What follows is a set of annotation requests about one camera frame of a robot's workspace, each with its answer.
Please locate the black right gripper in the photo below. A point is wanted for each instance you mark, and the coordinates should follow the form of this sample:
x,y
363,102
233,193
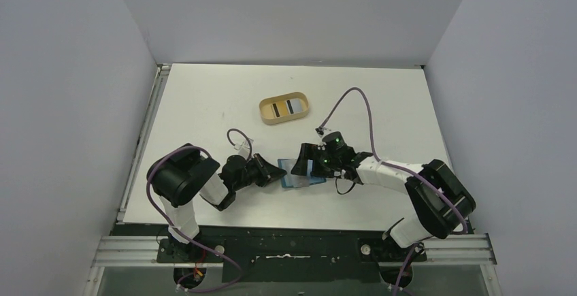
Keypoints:
x,y
313,159

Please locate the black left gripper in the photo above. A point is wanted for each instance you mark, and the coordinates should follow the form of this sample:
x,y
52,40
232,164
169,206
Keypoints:
x,y
268,172

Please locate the blue credit card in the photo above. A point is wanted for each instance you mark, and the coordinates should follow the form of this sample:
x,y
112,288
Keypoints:
x,y
309,167

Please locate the blue leather card holder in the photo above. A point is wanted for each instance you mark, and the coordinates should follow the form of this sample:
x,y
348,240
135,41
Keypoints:
x,y
292,181

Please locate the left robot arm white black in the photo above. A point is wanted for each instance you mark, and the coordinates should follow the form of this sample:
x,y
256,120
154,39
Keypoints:
x,y
187,172

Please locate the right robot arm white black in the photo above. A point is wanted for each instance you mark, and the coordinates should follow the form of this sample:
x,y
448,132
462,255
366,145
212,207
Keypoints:
x,y
441,203

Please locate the grey card in tray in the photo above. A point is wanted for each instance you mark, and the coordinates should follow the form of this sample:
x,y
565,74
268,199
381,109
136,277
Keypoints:
x,y
294,106

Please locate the yellow card in tray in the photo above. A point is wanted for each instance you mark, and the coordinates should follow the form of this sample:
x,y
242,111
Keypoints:
x,y
279,109

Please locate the beige oval tray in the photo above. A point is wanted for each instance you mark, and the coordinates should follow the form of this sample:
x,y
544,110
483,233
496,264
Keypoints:
x,y
266,111

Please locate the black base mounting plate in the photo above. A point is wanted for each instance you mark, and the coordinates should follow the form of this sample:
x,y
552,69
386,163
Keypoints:
x,y
292,255

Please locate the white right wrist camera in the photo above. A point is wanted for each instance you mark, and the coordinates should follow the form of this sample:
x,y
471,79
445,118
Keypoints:
x,y
322,132

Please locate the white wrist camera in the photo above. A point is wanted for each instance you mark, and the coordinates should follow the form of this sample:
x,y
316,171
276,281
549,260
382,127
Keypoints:
x,y
322,132
244,149

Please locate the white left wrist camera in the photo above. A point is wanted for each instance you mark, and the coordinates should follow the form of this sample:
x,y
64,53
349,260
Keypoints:
x,y
244,149

